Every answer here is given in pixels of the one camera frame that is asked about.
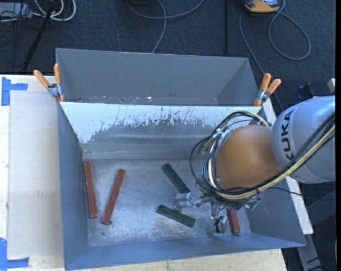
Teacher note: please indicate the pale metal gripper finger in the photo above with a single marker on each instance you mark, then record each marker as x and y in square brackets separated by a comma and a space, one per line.
[181, 205]
[184, 197]

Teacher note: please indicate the dark green flat block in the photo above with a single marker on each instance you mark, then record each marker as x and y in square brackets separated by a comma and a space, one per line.
[175, 178]
[175, 216]

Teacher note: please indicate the red-brown flat block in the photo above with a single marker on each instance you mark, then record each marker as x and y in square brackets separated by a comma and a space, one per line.
[234, 222]
[91, 189]
[113, 196]

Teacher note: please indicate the grey metal bin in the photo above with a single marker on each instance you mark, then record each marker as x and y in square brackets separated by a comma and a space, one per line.
[136, 207]

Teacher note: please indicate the black cylinder on white bracket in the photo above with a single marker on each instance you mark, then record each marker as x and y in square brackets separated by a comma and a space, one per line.
[219, 222]

